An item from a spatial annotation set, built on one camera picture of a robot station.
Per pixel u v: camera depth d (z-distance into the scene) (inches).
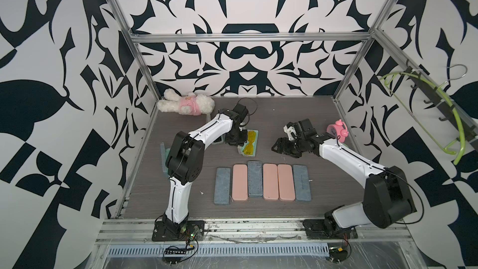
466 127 20.9
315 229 29.3
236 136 31.5
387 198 16.8
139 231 29.9
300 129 27.6
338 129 36.3
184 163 20.5
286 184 33.1
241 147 35.2
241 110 30.5
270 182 33.5
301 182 32.8
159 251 27.6
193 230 28.6
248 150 37.2
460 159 20.7
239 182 33.5
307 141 25.1
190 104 41.4
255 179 33.5
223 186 32.6
